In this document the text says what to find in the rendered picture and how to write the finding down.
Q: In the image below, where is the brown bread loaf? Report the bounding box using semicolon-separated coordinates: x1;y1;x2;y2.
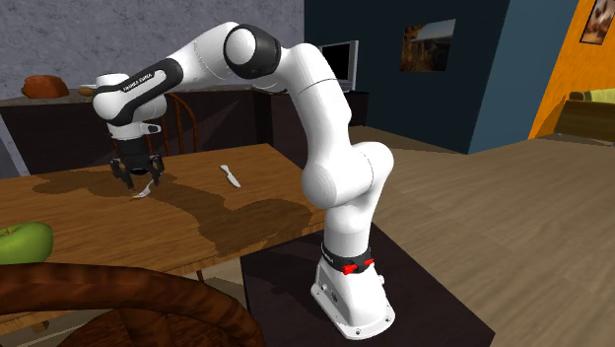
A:
21;74;71;100

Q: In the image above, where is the silver knife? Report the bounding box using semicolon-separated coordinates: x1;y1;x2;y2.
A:
219;164;242;189

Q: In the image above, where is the silver fork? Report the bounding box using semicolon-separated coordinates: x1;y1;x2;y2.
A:
132;179;156;200

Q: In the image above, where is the green apple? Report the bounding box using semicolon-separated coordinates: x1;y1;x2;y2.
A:
0;221;55;266

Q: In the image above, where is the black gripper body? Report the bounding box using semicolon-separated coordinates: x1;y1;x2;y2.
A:
116;136;155;175

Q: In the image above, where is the yellow-green sofa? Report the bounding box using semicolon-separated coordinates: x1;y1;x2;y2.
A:
553;88;615;143

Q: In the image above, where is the brown framed wall picture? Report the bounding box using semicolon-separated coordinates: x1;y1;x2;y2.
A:
579;0;615;46

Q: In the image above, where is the brown wooden chair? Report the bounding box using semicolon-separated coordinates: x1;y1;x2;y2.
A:
0;261;267;347
110;92;201;158

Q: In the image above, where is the landscape wall picture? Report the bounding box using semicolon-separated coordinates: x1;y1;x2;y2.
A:
399;18;457;73

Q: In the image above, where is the grey television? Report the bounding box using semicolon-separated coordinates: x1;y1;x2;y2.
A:
317;39;360;94

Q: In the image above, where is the dark robot stand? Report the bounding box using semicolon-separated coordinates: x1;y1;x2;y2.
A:
239;223;497;347

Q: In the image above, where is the brown wooden table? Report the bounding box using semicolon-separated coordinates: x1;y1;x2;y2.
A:
0;142;328;336

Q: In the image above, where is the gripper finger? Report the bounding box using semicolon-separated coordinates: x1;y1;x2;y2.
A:
109;157;136;191
146;153;166;187

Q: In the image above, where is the dark kitchen counter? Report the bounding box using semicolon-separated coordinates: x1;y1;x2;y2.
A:
0;84;371;175

